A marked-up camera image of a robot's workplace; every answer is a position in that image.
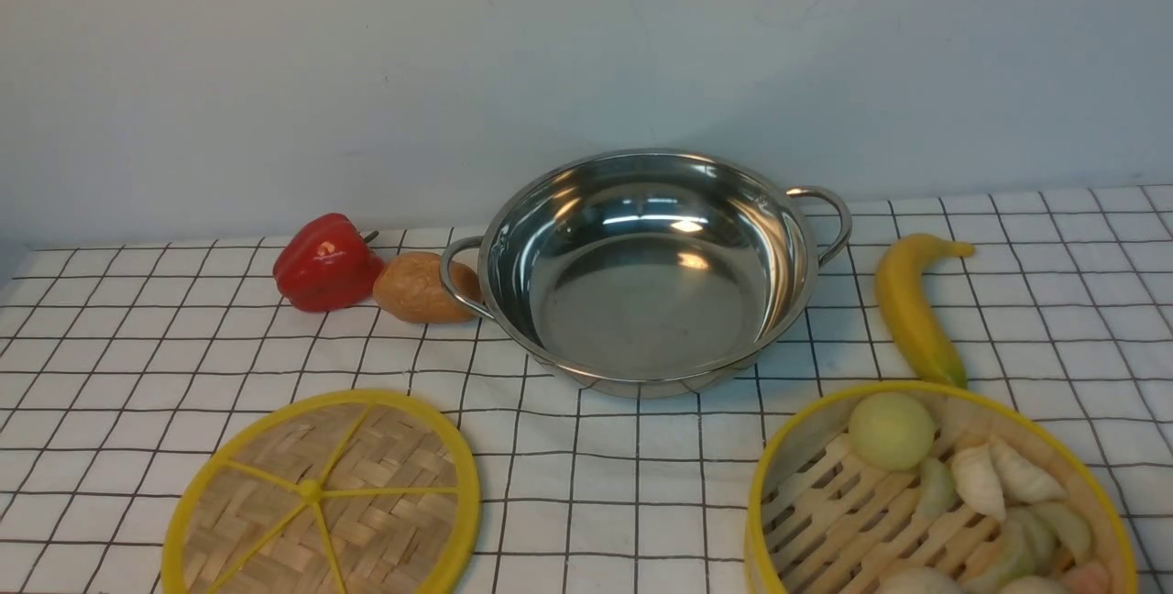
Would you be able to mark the yellow banana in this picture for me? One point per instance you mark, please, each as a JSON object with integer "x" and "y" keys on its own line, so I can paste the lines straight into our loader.
{"x": 908, "y": 315}

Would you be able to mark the brown potato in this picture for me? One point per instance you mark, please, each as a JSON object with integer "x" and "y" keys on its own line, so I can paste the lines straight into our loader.
{"x": 410, "y": 288}

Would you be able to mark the stainless steel pot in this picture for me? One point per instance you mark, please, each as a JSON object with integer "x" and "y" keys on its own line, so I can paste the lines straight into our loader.
{"x": 649, "y": 272}

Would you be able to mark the white grid tablecloth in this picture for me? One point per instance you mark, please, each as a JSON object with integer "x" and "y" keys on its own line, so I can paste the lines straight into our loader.
{"x": 124, "y": 367}

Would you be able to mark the pink dumpling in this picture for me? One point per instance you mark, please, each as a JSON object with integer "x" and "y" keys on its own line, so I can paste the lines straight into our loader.
{"x": 1090, "y": 578}

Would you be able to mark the green dumpling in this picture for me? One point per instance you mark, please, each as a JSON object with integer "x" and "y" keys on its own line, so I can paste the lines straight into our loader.
{"x": 1027, "y": 547}
{"x": 1069, "y": 527}
{"x": 937, "y": 489}

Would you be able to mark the white round bun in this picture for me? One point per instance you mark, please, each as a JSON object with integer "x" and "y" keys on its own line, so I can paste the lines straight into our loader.
{"x": 919, "y": 580}
{"x": 1034, "y": 585}

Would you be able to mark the red bell pepper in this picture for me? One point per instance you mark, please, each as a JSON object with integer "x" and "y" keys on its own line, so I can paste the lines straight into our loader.
{"x": 328, "y": 265}

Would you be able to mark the green round bun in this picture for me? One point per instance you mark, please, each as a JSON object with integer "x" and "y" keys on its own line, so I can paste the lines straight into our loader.
{"x": 891, "y": 431}

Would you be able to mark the yellow woven steamer lid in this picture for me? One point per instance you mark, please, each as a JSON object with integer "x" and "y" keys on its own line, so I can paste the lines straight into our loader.
{"x": 353, "y": 491}

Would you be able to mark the yellow bamboo steamer basket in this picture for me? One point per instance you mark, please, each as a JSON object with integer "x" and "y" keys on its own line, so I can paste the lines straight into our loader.
{"x": 820, "y": 520}

